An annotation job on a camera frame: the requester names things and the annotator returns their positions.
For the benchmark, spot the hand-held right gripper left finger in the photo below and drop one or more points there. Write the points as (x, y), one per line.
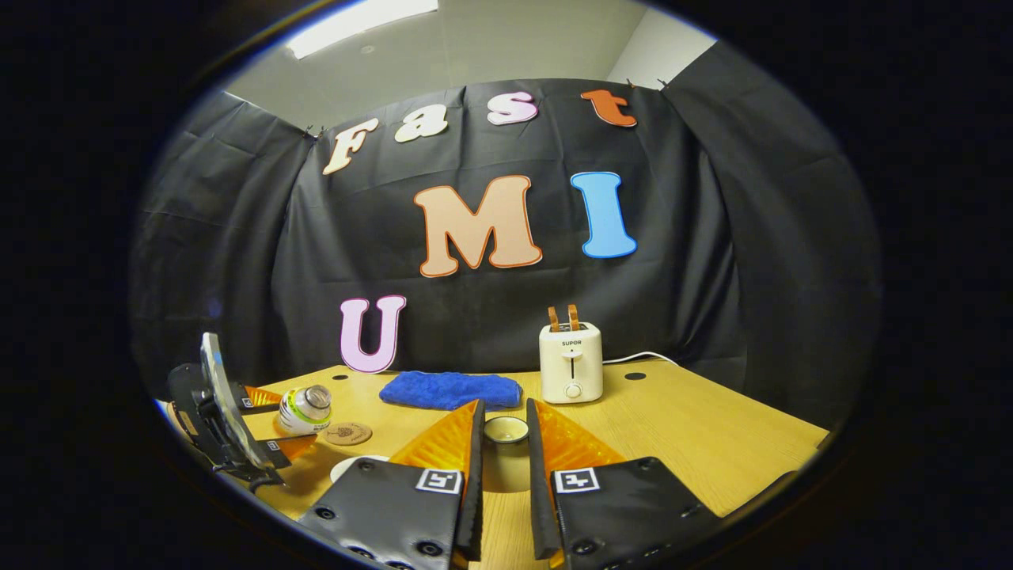
(396, 514)

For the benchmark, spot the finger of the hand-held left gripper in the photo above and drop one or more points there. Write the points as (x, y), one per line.
(261, 398)
(289, 450)

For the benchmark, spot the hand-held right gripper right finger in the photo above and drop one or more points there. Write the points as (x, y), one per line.
(625, 514)

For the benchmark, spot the clear plastic water bottle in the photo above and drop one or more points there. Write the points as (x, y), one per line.
(305, 408)

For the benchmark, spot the round wooden coaster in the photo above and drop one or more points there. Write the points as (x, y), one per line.
(348, 434)

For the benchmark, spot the white ceramic teacup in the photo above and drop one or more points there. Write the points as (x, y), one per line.
(352, 469)

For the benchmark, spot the cream teacup lid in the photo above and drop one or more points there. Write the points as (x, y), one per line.
(506, 467)

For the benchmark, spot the blue towel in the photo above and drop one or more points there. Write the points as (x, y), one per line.
(451, 390)

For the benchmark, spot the cream toaster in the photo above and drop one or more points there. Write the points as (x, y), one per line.
(571, 368)

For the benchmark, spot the toast slice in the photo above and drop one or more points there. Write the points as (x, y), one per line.
(554, 318)
(573, 317)

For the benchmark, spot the black backdrop cloth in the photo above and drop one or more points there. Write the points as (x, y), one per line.
(712, 253)

